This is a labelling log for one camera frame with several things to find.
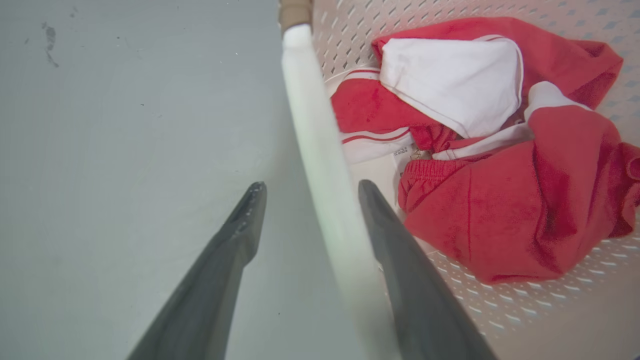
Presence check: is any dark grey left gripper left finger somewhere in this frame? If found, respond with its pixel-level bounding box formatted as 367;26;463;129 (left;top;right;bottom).
127;181;268;360

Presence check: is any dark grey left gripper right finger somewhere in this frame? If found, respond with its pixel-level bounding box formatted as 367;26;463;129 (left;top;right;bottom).
358;179;498;360

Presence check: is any white perforated plastic laundry basket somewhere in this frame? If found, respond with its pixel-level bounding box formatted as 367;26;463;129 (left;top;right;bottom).
281;0;640;360

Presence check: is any red and white garment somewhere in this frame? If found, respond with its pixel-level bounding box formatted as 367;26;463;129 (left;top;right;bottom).
330;16;640;285

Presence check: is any tan wooden basket handle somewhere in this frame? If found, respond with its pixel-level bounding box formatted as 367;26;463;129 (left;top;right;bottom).
278;0;314;36

